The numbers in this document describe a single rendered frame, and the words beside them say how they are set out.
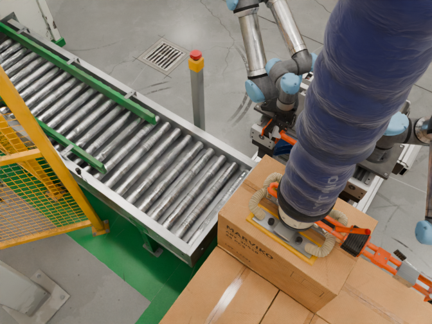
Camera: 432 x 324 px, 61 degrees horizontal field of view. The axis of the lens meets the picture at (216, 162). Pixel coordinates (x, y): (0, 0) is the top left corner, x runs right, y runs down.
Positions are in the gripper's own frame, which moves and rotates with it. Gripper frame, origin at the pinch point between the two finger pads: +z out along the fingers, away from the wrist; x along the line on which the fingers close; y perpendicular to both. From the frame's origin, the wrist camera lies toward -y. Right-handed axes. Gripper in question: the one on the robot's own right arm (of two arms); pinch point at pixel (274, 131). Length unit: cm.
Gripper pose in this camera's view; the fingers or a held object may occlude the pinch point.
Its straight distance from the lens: 177.8
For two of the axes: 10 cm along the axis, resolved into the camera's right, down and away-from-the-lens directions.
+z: 0.0, 5.4, 8.4
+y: 7.9, 5.2, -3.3
